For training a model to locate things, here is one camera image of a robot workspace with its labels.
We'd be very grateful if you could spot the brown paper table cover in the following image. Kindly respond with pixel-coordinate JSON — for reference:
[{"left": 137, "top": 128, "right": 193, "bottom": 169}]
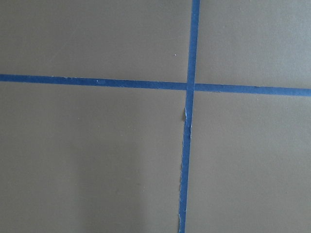
[{"left": 0, "top": 0, "right": 311, "bottom": 233}]

